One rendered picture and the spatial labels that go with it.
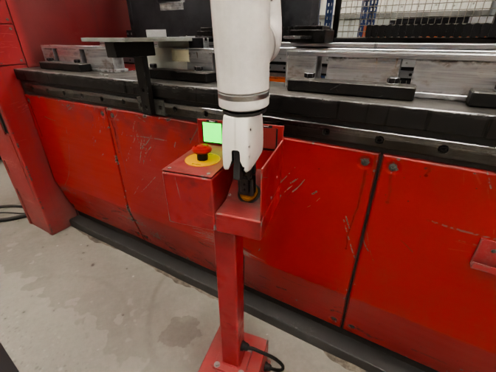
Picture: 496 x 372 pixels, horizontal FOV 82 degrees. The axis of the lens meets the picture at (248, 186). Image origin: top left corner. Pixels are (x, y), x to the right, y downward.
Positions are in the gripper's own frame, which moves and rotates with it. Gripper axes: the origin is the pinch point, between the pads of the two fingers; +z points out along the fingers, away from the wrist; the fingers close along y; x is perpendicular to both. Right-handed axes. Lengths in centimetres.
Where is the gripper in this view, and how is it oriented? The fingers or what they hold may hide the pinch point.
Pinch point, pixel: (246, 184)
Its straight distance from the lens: 56.0
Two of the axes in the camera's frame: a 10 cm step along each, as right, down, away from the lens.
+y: -3.2, 5.1, -8.0
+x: 9.5, 1.5, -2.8
